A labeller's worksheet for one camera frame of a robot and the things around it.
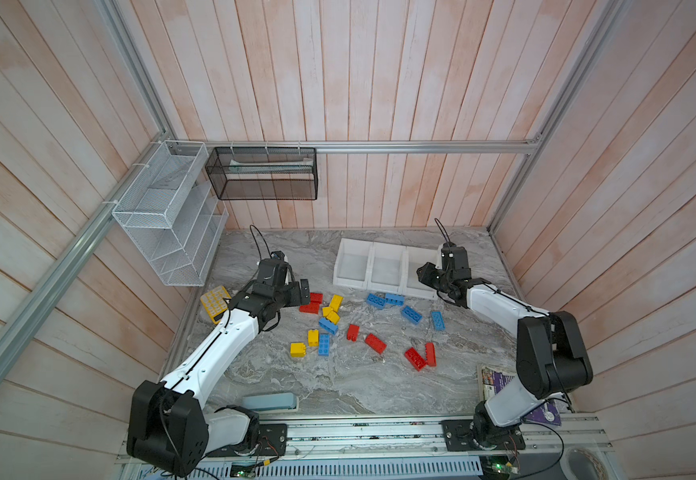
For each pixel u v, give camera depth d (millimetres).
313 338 884
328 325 923
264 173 1048
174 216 684
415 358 857
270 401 763
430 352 873
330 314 931
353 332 909
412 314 950
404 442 741
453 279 726
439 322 952
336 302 979
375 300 979
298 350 880
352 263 1077
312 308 954
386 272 1050
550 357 469
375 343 897
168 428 390
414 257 1034
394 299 981
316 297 990
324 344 880
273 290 616
